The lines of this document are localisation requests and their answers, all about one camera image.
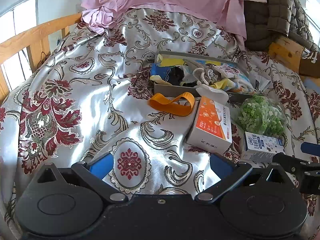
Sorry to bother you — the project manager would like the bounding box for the orange and white carton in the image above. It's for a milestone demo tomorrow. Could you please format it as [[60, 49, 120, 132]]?
[[186, 96, 233, 155]]

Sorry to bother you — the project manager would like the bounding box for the orange elastic band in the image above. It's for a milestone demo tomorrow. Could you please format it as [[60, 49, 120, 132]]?
[[149, 92, 195, 117]]

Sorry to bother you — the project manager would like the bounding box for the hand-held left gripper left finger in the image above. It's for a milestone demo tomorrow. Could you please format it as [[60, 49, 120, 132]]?
[[30, 153, 128, 205]]

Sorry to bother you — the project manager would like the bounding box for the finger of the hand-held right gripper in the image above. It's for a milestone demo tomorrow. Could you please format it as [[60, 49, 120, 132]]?
[[301, 142, 320, 153], [272, 151, 320, 193]]

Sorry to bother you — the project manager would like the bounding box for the white and blue milk carton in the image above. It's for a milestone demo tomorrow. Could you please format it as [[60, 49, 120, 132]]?
[[241, 131, 285, 163]]

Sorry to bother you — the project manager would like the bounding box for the beige knit pouch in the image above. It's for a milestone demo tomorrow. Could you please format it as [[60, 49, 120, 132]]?
[[192, 60, 222, 85]]

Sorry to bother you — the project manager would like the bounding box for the white air conditioner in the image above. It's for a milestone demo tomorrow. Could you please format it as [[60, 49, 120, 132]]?
[[291, 0, 320, 29]]

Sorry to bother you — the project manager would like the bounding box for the grey box with yellow drawing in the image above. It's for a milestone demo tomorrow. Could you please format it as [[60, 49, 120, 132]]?
[[150, 51, 258, 103]]

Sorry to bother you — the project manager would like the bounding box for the clear plastic wrapper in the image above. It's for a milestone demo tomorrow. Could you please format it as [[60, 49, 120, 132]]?
[[250, 70, 271, 91]]

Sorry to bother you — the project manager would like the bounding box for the window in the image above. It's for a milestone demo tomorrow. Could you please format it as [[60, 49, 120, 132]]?
[[0, 0, 39, 90]]

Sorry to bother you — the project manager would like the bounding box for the black cloth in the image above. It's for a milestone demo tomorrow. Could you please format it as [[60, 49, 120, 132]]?
[[170, 66, 198, 87]]

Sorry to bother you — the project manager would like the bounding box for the yellow cloth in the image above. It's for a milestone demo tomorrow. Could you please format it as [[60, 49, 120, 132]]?
[[214, 78, 237, 90]]

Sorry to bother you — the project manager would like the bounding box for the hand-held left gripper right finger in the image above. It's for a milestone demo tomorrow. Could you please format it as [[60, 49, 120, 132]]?
[[194, 152, 298, 205]]

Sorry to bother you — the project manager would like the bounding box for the brown quilted jacket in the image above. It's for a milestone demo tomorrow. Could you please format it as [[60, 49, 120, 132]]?
[[244, 0, 320, 53]]

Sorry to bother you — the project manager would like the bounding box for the bag of green pieces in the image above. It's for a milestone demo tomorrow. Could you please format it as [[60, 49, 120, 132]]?
[[235, 94, 287, 137]]

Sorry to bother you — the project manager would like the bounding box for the brown printed bag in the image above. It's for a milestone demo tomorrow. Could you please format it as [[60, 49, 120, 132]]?
[[299, 47, 320, 78]]

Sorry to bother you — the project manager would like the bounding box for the wooden bed rail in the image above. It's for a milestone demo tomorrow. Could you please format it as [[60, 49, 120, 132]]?
[[0, 12, 83, 98]]

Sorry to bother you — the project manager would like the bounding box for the floral satin bedspread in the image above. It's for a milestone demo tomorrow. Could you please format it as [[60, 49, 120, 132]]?
[[0, 7, 320, 240]]

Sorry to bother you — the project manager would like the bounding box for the blue striped sock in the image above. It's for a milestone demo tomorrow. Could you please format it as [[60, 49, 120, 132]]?
[[150, 64, 173, 80]]

